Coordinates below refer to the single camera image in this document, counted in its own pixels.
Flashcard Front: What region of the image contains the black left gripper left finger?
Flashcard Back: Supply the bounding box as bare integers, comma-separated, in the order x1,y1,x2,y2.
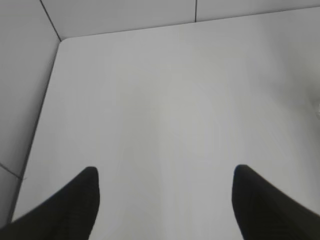
0,166,100,240

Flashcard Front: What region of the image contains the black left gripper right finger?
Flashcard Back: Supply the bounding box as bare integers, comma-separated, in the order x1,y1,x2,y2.
231,164,320,240

